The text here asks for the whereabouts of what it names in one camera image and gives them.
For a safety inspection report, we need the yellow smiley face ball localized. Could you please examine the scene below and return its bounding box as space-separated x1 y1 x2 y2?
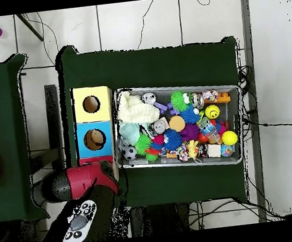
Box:
203 104 221 121

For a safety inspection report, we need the black upright panel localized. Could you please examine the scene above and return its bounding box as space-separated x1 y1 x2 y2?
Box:
43 84 67 174

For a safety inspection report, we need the small black white soccer ball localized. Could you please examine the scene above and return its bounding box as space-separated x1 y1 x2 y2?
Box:
121 144 139 162

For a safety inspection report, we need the dark green side table cloth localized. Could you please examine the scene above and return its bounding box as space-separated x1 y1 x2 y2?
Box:
0 51 51 224

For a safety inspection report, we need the wooden box with three holes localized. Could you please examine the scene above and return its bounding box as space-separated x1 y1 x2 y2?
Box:
67 84 123 186

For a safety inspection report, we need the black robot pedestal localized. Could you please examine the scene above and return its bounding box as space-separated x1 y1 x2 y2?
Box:
128 200 193 237

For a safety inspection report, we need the blue fuzzy toy with eyes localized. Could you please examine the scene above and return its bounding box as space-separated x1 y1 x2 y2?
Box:
179 104 202 126

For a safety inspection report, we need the green fuzzy toy with eyes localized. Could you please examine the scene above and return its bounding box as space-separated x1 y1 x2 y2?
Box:
169 89 193 112

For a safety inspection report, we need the toy hamburger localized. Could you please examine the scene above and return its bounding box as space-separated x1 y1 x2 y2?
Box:
168 114 187 133

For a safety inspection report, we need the black rod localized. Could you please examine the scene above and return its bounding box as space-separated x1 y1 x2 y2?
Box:
16 11 45 45

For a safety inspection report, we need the shallow clear mesh bin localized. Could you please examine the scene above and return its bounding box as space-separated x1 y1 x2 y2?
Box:
106 74 249 178

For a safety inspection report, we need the silver crushed can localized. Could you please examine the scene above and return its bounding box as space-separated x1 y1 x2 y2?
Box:
141 91 158 106

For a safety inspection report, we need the cream waffle cloth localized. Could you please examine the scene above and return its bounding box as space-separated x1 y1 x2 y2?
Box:
115 87 162 127

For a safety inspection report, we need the purple spiky ball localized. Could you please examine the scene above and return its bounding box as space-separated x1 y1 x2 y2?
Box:
179 122 202 142

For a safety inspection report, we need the black crushed soda can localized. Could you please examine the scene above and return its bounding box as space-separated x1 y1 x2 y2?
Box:
148 118 170 137

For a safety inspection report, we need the plain yellow ball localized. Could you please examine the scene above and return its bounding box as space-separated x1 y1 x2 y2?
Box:
220 129 239 147

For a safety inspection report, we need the black cable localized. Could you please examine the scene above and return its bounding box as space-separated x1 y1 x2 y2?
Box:
242 112 292 133

